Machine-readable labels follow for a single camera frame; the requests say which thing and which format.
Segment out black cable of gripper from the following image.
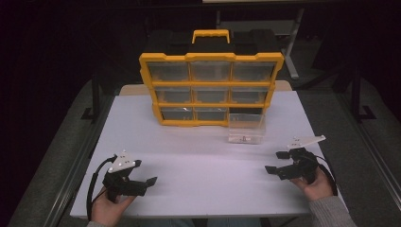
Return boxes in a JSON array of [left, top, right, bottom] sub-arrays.
[[315, 154, 339, 197], [86, 154, 117, 220]]

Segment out person's left hand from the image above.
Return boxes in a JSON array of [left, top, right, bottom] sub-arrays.
[[90, 185, 137, 227]]

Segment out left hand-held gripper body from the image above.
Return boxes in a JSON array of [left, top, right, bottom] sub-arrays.
[[101, 149, 148, 202]]

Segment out grid of small clear drawers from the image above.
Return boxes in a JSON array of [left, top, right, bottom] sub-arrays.
[[147, 61, 276, 122]]

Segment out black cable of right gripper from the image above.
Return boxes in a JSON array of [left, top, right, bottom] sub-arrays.
[[315, 154, 339, 197]]

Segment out yellow black organizer cabinet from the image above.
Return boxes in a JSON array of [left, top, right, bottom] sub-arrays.
[[138, 28, 286, 128]]

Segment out clear plastic drawer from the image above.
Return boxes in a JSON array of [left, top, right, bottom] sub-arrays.
[[227, 113, 267, 146]]

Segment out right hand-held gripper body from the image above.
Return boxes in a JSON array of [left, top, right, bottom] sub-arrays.
[[276, 135, 327, 185]]

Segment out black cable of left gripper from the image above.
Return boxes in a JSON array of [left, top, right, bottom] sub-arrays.
[[86, 154, 117, 220]]

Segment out person's right hand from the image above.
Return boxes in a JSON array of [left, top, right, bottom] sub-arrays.
[[289, 168, 334, 202]]

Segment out black metal frame post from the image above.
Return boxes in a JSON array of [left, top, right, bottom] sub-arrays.
[[351, 65, 376, 122], [80, 72, 102, 122]]

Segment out white metal desk frame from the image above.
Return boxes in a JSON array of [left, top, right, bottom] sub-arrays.
[[216, 9, 305, 80]]

